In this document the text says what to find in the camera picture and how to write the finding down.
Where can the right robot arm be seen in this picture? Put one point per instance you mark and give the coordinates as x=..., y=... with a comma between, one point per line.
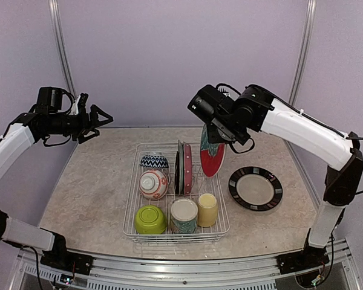
x=256, y=108

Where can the pale yellow cup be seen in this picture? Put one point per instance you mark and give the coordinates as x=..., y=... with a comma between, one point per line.
x=207, y=210

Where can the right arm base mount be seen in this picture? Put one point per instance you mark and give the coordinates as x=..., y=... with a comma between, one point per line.
x=297, y=261

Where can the aluminium frame post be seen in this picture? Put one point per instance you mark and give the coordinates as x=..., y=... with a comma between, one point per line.
x=53, y=6
x=304, y=49

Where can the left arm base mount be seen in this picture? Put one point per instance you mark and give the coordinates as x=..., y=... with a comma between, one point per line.
x=68, y=261

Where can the red teal floral plate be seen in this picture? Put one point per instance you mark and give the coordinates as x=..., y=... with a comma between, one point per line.
x=211, y=155

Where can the left aluminium frame post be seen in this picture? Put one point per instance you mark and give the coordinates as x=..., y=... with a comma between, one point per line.
x=53, y=6

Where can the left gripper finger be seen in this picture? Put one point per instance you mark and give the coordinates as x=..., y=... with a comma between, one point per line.
x=88, y=135
x=98, y=116

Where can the pink polka dot plate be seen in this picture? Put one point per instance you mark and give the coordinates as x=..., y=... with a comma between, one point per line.
x=187, y=155

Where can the right aluminium frame post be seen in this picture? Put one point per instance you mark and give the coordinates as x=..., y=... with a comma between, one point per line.
x=304, y=49

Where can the blue white patterned bowl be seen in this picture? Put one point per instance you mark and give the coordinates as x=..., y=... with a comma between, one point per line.
x=154, y=161

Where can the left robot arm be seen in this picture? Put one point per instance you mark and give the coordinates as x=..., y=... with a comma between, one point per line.
x=24, y=132

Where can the lime green bowl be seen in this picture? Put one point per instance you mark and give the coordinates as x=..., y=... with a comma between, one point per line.
x=150, y=219

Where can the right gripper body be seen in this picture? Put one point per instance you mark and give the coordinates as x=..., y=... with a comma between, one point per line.
x=223, y=132

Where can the black rimmed beige plate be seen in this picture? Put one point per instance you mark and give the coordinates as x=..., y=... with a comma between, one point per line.
x=255, y=188

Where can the white red patterned bowl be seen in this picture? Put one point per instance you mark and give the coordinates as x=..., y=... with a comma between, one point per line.
x=153, y=184

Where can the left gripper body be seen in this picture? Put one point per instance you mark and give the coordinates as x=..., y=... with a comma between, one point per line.
x=78, y=125

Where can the teal red flower plate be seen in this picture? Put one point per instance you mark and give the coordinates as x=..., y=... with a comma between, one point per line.
x=179, y=170

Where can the front aluminium rail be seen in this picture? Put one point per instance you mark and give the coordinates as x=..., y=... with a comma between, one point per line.
x=256, y=272

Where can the white wire dish rack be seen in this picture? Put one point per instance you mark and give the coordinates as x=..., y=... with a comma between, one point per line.
x=200, y=184

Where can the teal floral mug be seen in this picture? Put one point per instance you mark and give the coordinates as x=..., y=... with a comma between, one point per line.
x=183, y=218

